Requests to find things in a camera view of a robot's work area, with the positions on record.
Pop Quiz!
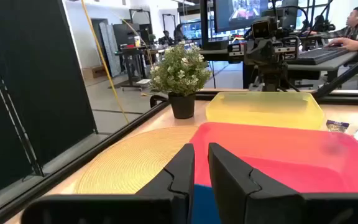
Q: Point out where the red plastic bin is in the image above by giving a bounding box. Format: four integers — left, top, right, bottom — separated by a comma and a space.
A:
190, 122, 358, 194

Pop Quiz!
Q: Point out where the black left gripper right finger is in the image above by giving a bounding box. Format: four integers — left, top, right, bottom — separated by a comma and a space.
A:
208, 142, 358, 224

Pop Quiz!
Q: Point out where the grey patterned panel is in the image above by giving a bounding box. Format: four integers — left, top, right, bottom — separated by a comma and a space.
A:
99, 21, 122, 78

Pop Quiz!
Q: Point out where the black keyboard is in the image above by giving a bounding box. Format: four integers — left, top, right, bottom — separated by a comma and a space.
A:
286, 45, 351, 65

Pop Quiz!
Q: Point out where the blue plastic bin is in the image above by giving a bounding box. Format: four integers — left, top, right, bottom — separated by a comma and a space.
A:
191, 184, 222, 224

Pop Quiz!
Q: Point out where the black partition panel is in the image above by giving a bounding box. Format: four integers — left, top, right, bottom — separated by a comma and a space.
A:
0, 0, 98, 200

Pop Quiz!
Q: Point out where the person's hand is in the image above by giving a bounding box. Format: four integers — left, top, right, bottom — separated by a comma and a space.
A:
328, 37, 358, 52

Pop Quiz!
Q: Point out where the grey desk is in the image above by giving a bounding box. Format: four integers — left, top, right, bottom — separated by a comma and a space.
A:
199, 49, 358, 90

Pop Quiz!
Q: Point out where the cardboard box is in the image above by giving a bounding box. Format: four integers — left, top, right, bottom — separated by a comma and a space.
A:
82, 65, 107, 80

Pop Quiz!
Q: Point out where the black monitor with stand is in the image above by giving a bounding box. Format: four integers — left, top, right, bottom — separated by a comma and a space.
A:
200, 0, 270, 51

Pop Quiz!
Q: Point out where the person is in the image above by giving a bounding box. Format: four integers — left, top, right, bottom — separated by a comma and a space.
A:
173, 24, 186, 43
158, 30, 174, 46
303, 6, 358, 43

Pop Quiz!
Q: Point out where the yellow plastic bin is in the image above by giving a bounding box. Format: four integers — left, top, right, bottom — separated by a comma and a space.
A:
205, 91, 325, 131

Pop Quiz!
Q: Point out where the round woven yellow placemat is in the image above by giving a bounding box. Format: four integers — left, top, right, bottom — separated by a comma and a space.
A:
74, 125, 200, 195

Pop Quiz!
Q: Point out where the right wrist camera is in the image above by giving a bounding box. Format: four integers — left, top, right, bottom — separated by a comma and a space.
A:
251, 16, 278, 40

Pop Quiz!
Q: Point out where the potted green plant black pot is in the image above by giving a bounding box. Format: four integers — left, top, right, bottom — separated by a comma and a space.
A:
149, 40, 213, 120

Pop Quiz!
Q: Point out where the blue Chewy granola bar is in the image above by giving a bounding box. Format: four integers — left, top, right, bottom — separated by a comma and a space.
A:
326, 119, 351, 133

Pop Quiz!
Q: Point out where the black work table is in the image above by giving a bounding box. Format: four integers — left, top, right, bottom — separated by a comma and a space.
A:
115, 43, 155, 91

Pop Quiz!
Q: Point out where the yellow cable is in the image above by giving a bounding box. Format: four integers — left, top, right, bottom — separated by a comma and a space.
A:
81, 0, 130, 124

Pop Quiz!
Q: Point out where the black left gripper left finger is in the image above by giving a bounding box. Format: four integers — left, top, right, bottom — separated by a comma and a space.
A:
20, 143, 196, 224

